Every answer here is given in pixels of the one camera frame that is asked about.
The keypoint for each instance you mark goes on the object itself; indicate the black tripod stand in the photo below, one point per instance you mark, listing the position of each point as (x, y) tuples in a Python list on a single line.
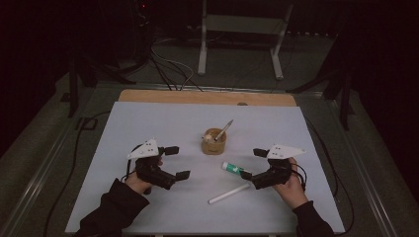
[(344, 102), (73, 95)]

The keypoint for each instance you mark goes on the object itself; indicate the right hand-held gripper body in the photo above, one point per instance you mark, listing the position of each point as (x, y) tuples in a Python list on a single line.
[(285, 151)]

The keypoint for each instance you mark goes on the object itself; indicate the light grey table mat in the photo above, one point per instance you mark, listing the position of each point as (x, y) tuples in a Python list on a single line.
[(164, 125)]

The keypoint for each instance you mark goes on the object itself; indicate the person's left hand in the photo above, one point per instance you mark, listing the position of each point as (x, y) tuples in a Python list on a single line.
[(137, 184)]

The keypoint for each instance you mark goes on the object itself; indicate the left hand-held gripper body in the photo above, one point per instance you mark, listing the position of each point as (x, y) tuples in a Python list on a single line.
[(143, 150)]

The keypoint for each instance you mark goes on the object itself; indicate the person's right hand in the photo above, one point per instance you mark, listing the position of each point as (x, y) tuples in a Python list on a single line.
[(291, 192)]

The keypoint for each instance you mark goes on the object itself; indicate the white pen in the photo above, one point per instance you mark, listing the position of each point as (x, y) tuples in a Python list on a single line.
[(229, 194)]

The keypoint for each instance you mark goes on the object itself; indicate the white metal stand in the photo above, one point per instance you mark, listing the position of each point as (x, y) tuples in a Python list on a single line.
[(201, 49)]

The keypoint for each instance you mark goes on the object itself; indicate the green and white glue stick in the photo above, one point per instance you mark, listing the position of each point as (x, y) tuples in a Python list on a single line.
[(232, 168)]

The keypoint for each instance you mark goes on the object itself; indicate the wooden pen holder cup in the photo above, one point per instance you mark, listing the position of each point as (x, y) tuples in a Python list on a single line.
[(214, 148)]

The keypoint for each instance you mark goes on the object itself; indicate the aluminium floor rail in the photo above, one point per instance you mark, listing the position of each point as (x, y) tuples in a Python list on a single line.
[(365, 177), (36, 177), (230, 89)]

